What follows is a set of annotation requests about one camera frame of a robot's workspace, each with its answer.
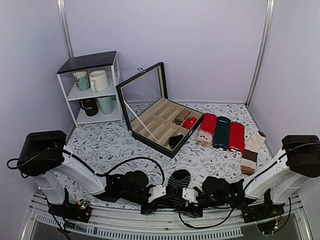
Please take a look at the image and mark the black white striped sock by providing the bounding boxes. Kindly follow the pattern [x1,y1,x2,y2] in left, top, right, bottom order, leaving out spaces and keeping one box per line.
[159,169,191,209]

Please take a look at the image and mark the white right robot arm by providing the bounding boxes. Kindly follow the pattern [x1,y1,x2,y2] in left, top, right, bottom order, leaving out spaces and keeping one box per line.
[177,135,320,223]

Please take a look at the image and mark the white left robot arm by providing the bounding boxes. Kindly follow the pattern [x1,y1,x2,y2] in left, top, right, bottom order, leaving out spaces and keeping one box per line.
[16,130,167,217]

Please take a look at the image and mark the floral white table mat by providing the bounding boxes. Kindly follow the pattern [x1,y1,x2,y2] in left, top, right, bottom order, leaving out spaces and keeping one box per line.
[55,102,260,210]

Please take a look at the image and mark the dark green sock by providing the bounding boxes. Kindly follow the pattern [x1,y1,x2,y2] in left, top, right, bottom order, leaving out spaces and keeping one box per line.
[212,116,231,150]

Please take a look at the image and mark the red beige patterned sock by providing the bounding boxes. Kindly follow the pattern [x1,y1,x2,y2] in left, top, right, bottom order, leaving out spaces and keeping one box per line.
[195,113,218,148]

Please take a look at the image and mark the red white sock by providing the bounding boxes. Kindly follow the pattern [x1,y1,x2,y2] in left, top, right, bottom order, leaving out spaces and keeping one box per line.
[228,121,245,153]

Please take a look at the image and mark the rolled black sock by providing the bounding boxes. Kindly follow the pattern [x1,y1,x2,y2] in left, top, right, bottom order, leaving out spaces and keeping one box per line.
[168,134,184,150]

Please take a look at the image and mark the cream brown striped sock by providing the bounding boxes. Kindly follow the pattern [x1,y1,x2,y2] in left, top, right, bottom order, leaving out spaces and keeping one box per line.
[240,131,266,175]

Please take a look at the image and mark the black compartment storage box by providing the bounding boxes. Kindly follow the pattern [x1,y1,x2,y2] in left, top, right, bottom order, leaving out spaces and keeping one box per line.
[116,62,204,158]

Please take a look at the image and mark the rolled red sock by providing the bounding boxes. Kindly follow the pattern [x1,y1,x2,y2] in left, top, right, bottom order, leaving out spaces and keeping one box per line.
[182,117,198,130]

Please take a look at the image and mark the rolled tan sock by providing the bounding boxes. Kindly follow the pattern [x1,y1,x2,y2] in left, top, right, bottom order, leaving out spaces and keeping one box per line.
[174,110,191,125]

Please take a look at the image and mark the mint green tumbler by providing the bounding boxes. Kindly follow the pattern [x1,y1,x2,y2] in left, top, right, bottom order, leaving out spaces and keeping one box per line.
[97,96,113,115]

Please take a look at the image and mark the black mug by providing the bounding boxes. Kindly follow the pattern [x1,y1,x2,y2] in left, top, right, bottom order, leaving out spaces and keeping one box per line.
[78,98,99,117]

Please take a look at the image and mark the white ceramic mug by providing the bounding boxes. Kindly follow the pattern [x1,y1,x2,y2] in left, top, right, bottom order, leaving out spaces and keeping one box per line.
[89,70,109,93]

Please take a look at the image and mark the white shelf black top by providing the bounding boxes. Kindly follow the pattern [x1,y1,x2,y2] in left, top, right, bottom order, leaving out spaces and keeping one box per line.
[56,50,123,127]

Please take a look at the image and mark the patterned teal white mug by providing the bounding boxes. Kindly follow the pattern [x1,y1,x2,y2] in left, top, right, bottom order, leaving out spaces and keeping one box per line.
[72,70,91,92]

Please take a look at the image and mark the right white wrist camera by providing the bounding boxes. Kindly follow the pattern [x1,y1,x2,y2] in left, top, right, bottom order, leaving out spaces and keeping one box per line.
[182,187,199,204]

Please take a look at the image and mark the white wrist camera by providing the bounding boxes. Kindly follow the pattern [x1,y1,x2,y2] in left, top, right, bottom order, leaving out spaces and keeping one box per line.
[148,185,167,203]
[182,187,199,204]

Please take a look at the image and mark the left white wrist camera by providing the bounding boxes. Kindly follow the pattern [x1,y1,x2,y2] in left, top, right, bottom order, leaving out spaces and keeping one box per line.
[148,185,167,203]

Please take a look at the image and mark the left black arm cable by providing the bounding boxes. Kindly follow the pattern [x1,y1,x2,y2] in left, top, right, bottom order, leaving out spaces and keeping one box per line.
[6,147,166,187]

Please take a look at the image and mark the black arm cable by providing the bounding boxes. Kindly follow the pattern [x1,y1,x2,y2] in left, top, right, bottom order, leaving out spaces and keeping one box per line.
[178,142,320,230]
[6,147,166,187]

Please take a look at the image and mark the aluminium front rail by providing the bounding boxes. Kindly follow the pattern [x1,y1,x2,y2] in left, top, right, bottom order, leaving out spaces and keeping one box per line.
[21,197,313,240]

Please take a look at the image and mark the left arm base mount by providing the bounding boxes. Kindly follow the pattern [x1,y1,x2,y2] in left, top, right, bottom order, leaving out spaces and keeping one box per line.
[48,188,92,223]

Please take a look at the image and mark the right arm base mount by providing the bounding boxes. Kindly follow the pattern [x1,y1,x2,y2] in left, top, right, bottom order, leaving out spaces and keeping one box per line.
[241,189,292,236]

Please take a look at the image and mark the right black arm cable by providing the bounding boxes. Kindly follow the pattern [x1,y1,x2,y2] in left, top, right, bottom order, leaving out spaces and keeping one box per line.
[178,142,320,230]

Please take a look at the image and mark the right aluminium corner post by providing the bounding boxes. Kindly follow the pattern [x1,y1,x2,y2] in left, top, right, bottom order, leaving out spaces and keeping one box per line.
[245,0,275,109]

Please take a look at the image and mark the aluminium corner post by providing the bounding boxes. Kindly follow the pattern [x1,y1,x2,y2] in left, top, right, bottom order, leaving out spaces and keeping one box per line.
[56,0,74,58]
[245,0,275,109]

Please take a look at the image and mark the left aluminium corner post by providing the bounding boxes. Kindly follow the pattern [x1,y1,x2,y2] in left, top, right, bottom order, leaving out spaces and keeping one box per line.
[56,0,74,58]

